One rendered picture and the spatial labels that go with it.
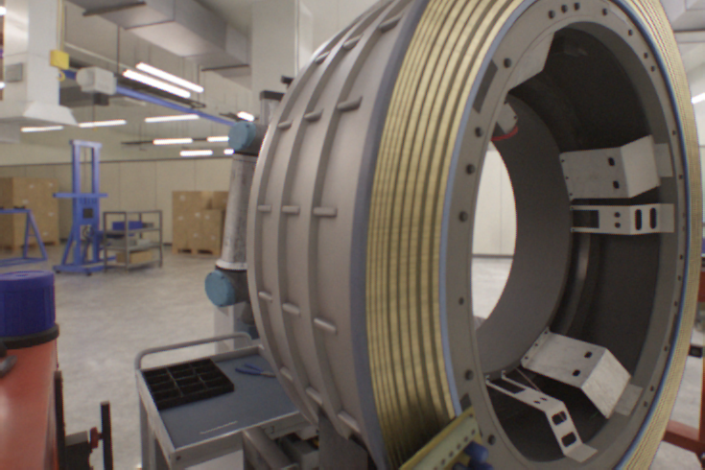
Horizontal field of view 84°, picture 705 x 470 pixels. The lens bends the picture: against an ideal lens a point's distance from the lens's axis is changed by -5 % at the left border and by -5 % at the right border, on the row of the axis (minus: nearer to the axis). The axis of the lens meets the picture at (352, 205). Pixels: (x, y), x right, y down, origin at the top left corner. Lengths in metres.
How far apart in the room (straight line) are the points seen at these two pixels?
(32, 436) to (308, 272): 0.42
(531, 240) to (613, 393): 0.56
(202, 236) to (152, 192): 2.74
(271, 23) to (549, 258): 5.70
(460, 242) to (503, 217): 8.25
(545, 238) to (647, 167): 0.40
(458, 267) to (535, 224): 1.01
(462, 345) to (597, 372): 0.77
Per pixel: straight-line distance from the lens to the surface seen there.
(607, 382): 1.43
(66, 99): 11.41
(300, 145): 0.80
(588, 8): 1.09
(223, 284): 1.69
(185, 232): 9.78
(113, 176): 12.68
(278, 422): 1.21
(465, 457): 0.67
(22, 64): 4.87
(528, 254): 1.65
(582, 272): 1.60
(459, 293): 0.66
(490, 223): 8.88
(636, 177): 1.53
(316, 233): 0.68
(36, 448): 0.67
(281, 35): 6.54
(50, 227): 12.88
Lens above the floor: 1.27
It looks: 1 degrees down
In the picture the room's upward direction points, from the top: straight up
